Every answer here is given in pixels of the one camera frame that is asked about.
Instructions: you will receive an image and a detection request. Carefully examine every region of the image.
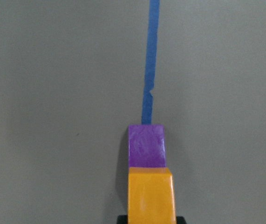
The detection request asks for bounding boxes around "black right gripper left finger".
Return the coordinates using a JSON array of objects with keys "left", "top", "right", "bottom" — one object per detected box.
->
[{"left": 116, "top": 216, "right": 128, "bottom": 224}]

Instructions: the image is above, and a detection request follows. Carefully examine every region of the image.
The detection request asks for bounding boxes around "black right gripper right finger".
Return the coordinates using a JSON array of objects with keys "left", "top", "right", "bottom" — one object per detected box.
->
[{"left": 176, "top": 216, "right": 186, "bottom": 224}]

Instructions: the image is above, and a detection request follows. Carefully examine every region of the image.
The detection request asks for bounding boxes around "orange trapezoid block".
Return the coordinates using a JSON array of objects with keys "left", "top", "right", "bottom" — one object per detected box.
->
[{"left": 128, "top": 167, "right": 177, "bottom": 224}]

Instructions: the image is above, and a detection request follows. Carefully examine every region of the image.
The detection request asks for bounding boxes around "purple trapezoid block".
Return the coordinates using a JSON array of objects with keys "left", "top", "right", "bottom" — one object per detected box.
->
[{"left": 128, "top": 124, "right": 167, "bottom": 168}]

